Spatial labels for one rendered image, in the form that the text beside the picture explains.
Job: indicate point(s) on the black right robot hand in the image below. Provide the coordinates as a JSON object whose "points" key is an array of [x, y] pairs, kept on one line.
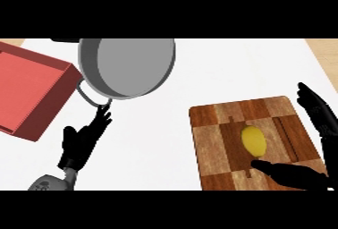
{"points": [[318, 119]]}

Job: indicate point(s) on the red open box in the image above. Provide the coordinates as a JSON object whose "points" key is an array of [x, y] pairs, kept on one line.
{"points": [[32, 89]]}

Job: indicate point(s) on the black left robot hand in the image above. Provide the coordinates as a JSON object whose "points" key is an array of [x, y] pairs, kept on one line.
{"points": [[79, 143]]}

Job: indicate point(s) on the yellow lemon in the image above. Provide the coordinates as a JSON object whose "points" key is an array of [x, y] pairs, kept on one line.
{"points": [[254, 140]]}

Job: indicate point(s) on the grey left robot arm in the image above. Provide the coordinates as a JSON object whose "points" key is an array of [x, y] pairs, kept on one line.
{"points": [[54, 181]]}

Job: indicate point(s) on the grey metal pot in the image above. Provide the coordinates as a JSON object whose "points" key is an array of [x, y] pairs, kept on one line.
{"points": [[127, 67]]}

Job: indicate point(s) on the black object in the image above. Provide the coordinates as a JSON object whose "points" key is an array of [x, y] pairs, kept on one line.
{"points": [[65, 39]]}

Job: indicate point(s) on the wooden checkered cutting board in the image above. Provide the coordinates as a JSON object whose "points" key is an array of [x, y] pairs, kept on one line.
{"points": [[220, 140]]}

